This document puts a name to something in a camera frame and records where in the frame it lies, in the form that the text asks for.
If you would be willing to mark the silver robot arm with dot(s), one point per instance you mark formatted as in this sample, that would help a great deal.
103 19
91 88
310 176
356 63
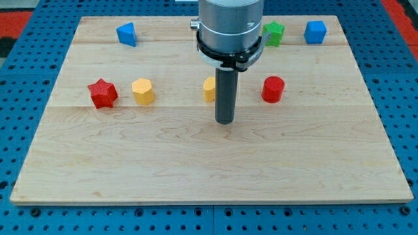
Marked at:
227 33

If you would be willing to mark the yellow block behind pointer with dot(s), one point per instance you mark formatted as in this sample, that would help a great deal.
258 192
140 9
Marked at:
209 87

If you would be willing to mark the dark grey cylindrical pointer tool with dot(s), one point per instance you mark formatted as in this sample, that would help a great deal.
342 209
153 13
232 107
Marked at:
225 95

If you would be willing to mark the red cylinder block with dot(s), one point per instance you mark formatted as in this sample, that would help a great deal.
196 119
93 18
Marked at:
273 88

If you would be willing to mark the yellow hexagon block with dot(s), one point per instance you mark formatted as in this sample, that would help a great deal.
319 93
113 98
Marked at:
143 91

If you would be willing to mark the wooden board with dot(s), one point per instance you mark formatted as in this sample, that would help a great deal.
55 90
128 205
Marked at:
322 143

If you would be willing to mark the red star block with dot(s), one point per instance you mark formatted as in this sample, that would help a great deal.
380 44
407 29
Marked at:
103 94

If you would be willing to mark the green star block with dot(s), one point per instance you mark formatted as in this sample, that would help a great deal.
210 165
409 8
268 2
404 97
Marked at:
276 31

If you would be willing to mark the blue triangle block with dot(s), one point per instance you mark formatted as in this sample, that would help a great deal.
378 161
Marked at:
126 34

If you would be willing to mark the blue cube block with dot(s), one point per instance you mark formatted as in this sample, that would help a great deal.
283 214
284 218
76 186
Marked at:
315 32

